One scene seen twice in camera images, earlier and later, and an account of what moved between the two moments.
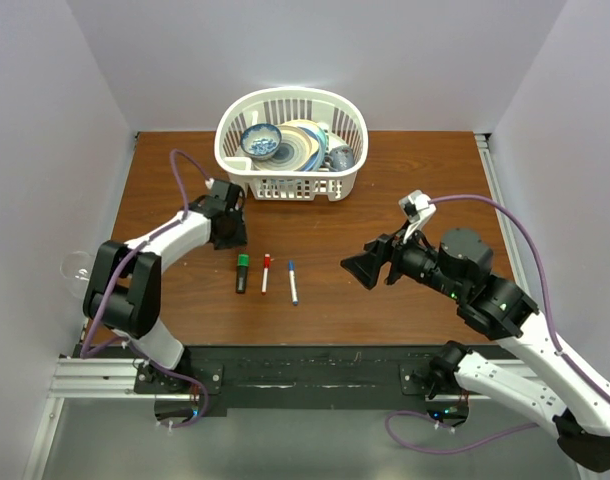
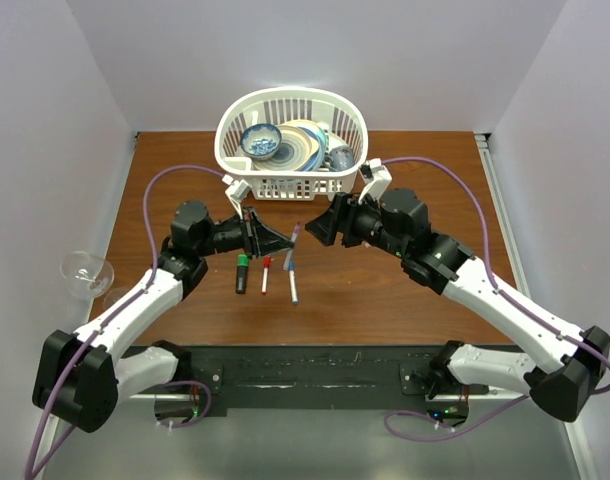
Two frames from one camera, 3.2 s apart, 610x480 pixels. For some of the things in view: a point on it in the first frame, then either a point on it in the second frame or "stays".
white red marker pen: x=264 y=281 stays
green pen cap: x=243 y=259 stays
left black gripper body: x=235 y=234 to x=238 y=234
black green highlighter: x=241 y=279 stays
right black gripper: x=366 y=266 to x=341 y=217
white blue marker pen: x=293 y=287 stays
